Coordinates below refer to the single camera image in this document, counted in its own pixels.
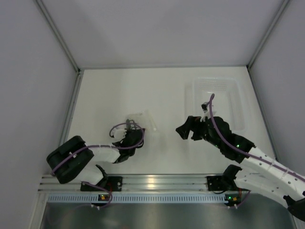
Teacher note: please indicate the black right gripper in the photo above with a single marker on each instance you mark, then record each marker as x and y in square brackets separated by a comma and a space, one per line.
[184, 130]

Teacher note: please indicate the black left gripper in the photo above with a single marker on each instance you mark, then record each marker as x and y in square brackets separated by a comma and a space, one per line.
[127, 131]

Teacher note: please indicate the clear zip top bag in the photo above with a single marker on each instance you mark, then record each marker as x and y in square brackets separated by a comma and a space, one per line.
[143, 119]

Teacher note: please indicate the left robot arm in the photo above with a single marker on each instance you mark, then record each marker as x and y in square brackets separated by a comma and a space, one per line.
[76, 161]

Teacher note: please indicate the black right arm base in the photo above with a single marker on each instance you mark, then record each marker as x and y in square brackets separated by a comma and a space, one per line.
[225, 181]

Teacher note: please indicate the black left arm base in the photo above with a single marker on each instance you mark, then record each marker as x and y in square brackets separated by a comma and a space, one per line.
[112, 183]

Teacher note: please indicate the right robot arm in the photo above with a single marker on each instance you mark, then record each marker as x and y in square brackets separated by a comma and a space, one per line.
[253, 169]

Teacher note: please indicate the white perforated plastic basket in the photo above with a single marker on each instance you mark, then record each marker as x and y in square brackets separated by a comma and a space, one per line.
[227, 102]

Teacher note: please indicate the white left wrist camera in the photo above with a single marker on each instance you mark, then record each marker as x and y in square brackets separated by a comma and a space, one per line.
[118, 134]

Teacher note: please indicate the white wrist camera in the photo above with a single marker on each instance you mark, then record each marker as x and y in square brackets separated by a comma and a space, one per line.
[118, 134]
[206, 111]

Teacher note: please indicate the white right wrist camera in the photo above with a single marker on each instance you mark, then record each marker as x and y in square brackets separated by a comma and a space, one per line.
[206, 111]

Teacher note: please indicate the aluminium frame post left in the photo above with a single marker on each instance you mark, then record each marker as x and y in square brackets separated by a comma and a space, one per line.
[57, 34]

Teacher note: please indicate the aluminium frame post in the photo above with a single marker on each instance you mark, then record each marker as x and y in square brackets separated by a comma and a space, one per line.
[284, 4]
[57, 34]

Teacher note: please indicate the aluminium mounting rail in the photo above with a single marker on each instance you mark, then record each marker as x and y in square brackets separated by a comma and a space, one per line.
[134, 183]

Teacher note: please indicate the white slotted cable duct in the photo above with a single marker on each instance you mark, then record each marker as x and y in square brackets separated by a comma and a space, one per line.
[137, 198]

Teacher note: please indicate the aluminium frame post right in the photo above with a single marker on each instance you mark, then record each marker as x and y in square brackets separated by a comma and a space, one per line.
[284, 4]

